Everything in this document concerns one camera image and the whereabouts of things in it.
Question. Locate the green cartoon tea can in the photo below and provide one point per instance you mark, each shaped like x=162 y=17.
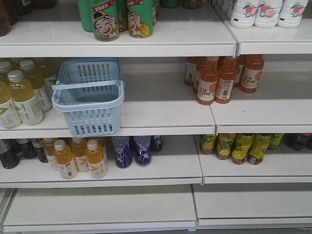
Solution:
x=105 y=20
x=140 y=18

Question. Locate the blue sports drink bottle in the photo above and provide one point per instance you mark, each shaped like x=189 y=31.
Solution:
x=156 y=143
x=143 y=150
x=121 y=145

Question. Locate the dark tea bottle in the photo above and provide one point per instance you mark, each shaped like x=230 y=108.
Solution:
x=39 y=149
x=8 y=157
x=26 y=147

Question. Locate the white peach drink bottle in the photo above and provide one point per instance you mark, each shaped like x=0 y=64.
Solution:
x=291 y=13
x=243 y=15
x=267 y=13

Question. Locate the yellow lemon tea bottle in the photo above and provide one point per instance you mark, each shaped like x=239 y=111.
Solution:
x=275 y=141
x=258 y=148
x=208 y=143
x=224 y=145
x=243 y=142

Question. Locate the orange vitamin drink bottle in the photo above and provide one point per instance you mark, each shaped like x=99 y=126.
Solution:
x=79 y=148
x=65 y=160
x=95 y=158

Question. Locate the pale yellow drink bottle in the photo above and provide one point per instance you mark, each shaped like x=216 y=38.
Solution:
x=32 y=74
x=45 y=71
x=24 y=98
x=9 y=117

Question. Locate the black cola plastic bottle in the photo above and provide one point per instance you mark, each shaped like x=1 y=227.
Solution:
x=299 y=141

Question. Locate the light blue plastic basket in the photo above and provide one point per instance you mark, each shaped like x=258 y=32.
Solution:
x=89 y=92

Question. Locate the white metal store shelving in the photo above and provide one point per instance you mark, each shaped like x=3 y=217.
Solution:
x=182 y=190

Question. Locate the orange C100 juice bottle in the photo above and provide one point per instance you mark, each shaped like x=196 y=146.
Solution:
x=252 y=73
x=208 y=82
x=226 y=76

